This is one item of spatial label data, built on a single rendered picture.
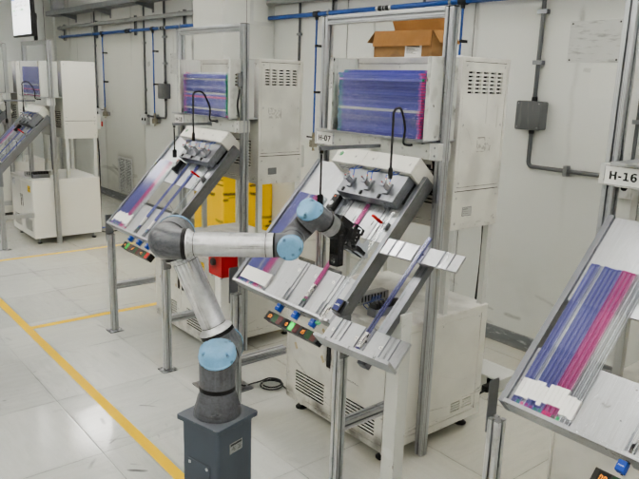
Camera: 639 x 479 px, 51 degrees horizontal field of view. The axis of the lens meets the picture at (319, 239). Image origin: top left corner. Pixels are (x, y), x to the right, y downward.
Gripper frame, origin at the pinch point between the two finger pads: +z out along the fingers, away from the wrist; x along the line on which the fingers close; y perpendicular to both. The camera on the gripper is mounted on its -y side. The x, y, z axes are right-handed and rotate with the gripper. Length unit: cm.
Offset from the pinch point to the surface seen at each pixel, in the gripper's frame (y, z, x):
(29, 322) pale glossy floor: -90, 44, 277
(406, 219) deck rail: 26.4, 26.7, 10.2
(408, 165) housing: 46, 20, 15
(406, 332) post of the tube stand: -16.8, 22.2, -13.9
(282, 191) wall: 91, 206, 294
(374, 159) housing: 48, 22, 35
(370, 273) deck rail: 0.1, 21.9, 11.9
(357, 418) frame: -52, 47, 9
